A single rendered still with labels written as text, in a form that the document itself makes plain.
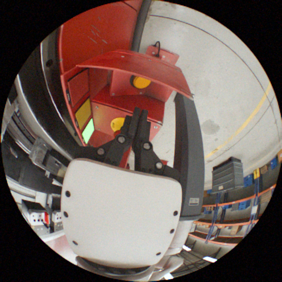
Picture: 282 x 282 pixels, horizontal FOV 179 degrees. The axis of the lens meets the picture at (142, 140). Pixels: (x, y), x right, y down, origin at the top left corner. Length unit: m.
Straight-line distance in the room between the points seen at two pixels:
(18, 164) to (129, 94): 0.96
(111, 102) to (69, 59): 0.16
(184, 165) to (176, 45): 0.87
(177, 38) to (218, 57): 0.38
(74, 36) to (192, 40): 0.82
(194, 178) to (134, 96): 0.43
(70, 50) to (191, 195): 0.64
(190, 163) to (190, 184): 0.11
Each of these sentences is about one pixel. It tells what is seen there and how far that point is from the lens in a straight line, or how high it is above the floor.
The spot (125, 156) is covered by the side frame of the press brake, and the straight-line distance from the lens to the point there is 1.43.
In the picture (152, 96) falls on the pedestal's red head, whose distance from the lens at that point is 0.25.
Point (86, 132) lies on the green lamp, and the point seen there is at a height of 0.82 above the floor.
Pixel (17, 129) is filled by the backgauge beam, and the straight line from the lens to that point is 0.61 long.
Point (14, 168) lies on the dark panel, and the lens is 0.98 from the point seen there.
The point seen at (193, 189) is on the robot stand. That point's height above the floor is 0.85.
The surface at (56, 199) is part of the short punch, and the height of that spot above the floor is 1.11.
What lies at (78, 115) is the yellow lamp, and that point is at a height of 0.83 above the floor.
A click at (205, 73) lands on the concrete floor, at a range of 1.00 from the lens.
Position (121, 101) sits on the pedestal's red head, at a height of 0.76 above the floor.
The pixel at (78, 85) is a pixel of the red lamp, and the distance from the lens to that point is 0.16.
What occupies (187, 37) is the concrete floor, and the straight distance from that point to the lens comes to 0.94.
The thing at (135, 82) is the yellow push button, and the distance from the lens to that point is 0.20.
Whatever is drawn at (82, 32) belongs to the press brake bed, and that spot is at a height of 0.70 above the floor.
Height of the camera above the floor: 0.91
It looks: 32 degrees down
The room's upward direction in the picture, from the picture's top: 165 degrees counter-clockwise
